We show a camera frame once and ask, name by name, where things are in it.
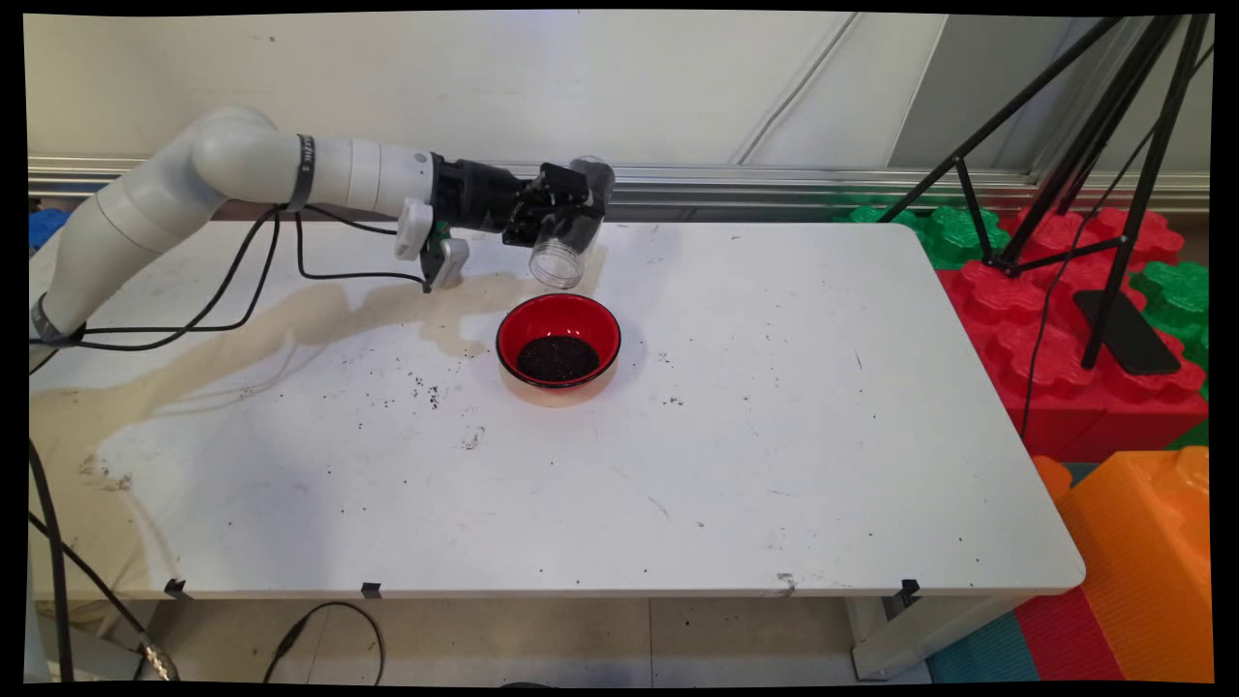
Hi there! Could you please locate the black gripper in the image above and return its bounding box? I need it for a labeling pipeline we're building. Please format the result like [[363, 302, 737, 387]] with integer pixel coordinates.
[[429, 153, 597, 250]]

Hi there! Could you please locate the clear plastic jar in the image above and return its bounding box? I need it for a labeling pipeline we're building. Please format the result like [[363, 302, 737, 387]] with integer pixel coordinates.
[[528, 157, 617, 291]]

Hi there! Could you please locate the red bowl black rim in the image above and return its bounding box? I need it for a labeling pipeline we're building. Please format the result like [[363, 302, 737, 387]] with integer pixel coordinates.
[[496, 292, 623, 391]]

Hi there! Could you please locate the blue foam block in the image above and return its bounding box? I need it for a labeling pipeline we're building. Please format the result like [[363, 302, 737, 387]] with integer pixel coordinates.
[[29, 208, 74, 251]]

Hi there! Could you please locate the large black tripod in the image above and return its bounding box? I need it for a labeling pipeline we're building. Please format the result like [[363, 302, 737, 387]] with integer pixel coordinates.
[[876, 14, 1213, 372]]

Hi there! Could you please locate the white table leg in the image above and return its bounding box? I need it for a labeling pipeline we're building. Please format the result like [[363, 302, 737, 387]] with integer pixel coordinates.
[[844, 592, 1032, 682]]

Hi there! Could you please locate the black flat plate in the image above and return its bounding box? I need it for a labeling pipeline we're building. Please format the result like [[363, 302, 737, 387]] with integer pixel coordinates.
[[1072, 288, 1182, 378]]

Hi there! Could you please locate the teal floor mat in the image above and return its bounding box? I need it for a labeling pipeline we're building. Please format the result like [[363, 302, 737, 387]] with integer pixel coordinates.
[[924, 610, 1042, 684]]

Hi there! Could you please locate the red floor mat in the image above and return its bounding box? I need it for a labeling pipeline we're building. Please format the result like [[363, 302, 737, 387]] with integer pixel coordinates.
[[1012, 586, 1129, 683]]

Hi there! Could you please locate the orange foam block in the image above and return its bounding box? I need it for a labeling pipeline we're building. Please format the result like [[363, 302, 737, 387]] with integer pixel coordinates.
[[1031, 447, 1214, 683]]

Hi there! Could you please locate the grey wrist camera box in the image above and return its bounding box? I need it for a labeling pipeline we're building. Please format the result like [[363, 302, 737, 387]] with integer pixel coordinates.
[[394, 197, 471, 293]]

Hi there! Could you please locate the aluminium wall rail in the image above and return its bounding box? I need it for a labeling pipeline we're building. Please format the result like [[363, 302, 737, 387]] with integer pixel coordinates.
[[27, 155, 1211, 222]]

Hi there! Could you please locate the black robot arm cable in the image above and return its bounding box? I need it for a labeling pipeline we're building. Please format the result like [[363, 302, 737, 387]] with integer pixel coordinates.
[[29, 203, 432, 379]]

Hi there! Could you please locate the black cable strap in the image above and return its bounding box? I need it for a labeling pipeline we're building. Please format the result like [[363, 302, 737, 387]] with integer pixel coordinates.
[[31, 293, 88, 348], [286, 134, 317, 212]]

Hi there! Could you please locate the black cable with plug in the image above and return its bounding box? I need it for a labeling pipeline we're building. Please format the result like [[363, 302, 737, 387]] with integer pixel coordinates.
[[261, 601, 385, 686]]

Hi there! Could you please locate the thin black tripod cable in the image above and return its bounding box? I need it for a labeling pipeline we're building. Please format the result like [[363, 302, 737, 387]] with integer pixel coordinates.
[[1018, 48, 1213, 441]]

